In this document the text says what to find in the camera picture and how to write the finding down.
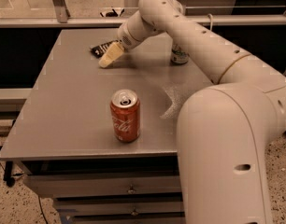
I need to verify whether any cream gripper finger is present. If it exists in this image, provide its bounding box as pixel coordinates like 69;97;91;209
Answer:
99;42;124;68

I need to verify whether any black RXBAR chocolate bar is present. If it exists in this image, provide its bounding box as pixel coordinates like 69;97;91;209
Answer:
90;40;114;58

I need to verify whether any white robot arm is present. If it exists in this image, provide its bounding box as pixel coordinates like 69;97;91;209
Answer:
100;0;286;224

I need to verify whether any white green soda can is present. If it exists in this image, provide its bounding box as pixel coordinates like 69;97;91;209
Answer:
170;43;189;64

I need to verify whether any red Coca-Cola can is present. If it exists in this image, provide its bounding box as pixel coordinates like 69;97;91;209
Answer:
110;89;140;143

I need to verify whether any grey drawer cabinet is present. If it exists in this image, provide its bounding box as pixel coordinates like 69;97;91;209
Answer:
0;26;219;224

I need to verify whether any top grey drawer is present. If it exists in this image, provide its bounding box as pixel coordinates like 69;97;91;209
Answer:
24;173;181;198

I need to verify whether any grey drawer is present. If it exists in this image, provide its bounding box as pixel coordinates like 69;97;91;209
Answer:
24;173;181;198
64;213;186;224
54;197;183;217

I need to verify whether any metal railing beam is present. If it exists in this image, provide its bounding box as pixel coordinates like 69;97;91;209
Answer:
0;15;286;28

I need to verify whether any metal upright post left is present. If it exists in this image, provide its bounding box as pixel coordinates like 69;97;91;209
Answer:
52;0;70;23

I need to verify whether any black floor cable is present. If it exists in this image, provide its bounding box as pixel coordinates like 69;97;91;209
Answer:
0;142;49;224

